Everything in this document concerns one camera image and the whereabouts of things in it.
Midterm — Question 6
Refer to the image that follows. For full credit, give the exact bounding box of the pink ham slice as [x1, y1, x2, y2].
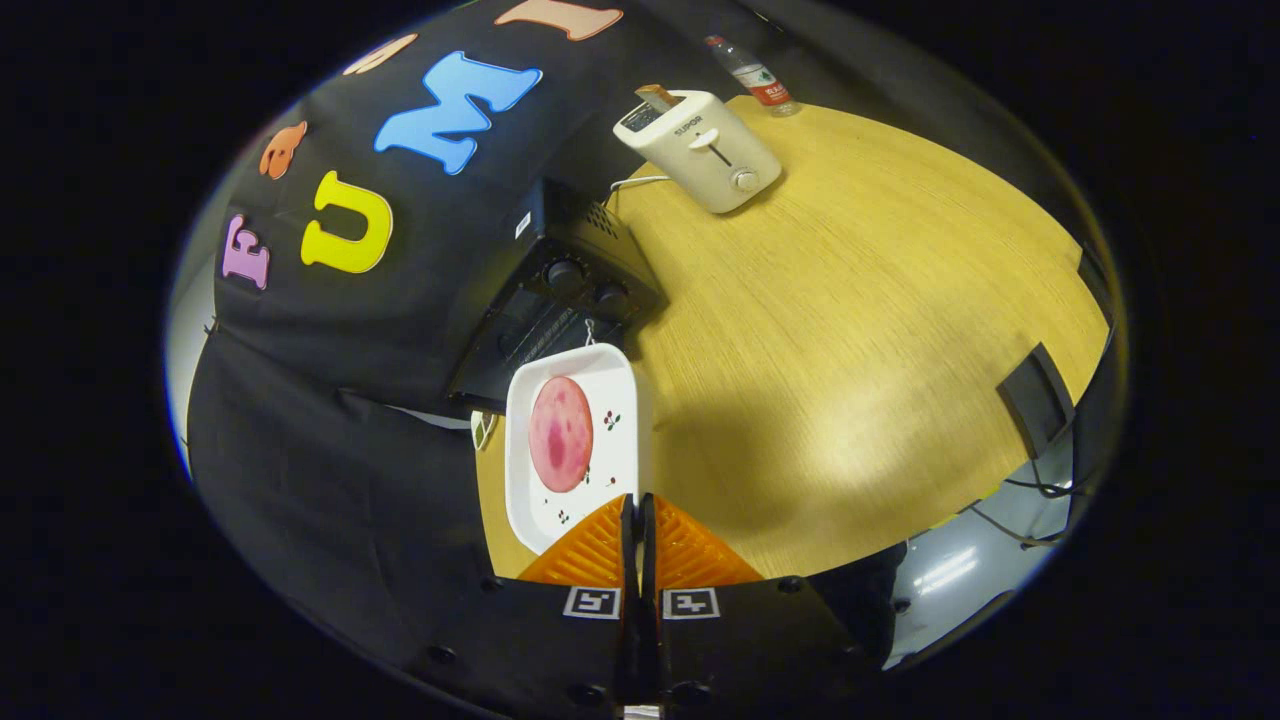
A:
[527, 376, 595, 494]

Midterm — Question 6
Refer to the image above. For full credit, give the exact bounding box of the clear plastic water bottle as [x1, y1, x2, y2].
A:
[704, 35, 803, 118]

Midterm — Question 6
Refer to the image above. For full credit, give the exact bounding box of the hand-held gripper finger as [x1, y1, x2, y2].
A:
[405, 493, 641, 720]
[640, 493, 881, 720]

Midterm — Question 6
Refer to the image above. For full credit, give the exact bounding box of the white toaster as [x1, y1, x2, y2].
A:
[613, 90, 783, 215]

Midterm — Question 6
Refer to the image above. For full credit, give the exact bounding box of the black toaster oven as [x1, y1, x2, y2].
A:
[445, 178, 669, 416]

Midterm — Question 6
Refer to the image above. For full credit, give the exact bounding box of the white square plate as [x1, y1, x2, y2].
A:
[504, 343, 653, 556]

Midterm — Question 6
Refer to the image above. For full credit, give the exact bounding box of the black flat stand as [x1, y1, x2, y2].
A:
[996, 342, 1078, 459]

